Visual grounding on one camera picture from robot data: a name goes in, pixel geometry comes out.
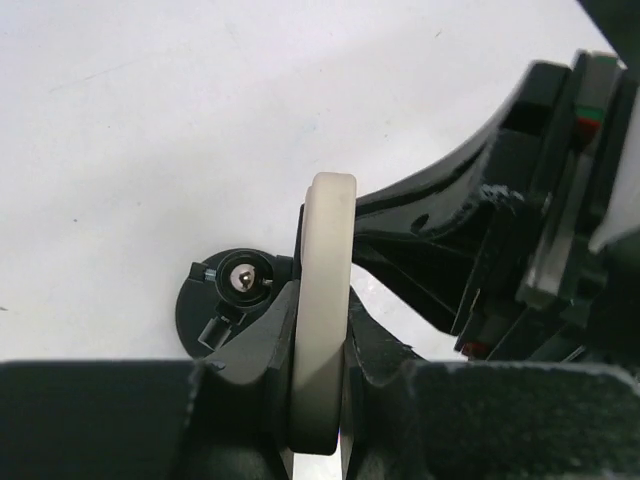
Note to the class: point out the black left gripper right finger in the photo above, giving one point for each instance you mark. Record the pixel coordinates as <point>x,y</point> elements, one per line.
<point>407,418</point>

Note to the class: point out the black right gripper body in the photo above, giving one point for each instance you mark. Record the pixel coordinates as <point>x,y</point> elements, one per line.
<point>575,297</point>

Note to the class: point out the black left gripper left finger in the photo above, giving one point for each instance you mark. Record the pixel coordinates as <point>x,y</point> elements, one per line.
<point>222,417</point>

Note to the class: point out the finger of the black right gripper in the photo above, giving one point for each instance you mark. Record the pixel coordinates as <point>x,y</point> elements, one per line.
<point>439,237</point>

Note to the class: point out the phone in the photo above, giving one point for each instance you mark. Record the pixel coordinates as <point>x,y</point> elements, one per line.
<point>325,254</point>

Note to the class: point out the black round-base phone stand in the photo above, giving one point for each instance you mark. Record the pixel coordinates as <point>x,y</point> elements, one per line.
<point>226,293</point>

